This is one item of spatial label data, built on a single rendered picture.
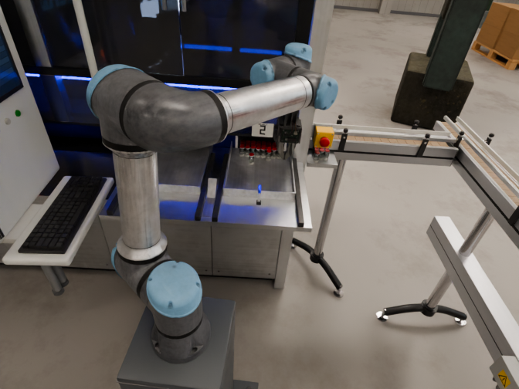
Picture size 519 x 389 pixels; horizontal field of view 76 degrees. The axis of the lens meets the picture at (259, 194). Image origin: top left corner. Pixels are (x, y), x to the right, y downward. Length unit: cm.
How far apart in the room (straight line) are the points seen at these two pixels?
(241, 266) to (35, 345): 106
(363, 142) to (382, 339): 104
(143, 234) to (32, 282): 159
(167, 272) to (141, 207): 16
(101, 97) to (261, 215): 67
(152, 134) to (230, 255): 133
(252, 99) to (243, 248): 122
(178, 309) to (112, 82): 47
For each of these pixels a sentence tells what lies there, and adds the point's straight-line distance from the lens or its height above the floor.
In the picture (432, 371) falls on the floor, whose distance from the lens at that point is 204.
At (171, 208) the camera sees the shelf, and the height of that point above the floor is 88.
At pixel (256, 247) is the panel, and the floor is 34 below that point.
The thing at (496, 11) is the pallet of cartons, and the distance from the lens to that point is 845.
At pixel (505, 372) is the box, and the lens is 152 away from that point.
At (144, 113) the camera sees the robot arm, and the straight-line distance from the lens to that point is 56.
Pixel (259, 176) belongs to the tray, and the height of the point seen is 88.
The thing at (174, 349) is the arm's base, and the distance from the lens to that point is 90.
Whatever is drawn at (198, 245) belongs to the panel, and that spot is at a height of 33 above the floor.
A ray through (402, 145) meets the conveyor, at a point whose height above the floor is 93.
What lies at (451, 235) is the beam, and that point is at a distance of 186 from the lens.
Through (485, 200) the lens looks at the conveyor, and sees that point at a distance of 159.
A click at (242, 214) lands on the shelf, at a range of 114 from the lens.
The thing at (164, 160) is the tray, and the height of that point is 88.
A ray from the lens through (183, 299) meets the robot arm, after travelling 77.
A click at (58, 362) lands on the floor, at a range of 198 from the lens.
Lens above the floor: 164
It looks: 38 degrees down
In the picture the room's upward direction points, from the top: 5 degrees clockwise
